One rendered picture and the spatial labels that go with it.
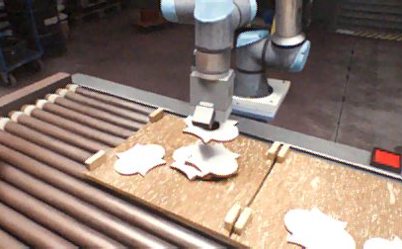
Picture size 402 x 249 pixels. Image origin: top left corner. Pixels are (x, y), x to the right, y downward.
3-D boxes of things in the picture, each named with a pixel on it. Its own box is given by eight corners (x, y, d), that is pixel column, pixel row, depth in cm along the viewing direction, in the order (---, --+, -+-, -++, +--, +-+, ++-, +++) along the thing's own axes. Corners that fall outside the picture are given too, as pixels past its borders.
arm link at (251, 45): (242, 59, 137) (244, 26, 130) (274, 64, 131) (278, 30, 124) (230, 67, 128) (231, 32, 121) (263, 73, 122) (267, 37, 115)
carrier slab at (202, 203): (161, 117, 111) (161, 112, 110) (281, 152, 94) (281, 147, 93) (83, 177, 85) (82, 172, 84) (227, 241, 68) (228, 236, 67)
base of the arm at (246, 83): (235, 80, 143) (236, 58, 138) (271, 84, 138) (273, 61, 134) (226, 94, 130) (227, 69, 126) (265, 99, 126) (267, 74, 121)
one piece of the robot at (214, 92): (177, 67, 66) (180, 135, 74) (220, 73, 63) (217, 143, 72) (198, 48, 75) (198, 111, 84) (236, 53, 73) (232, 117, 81)
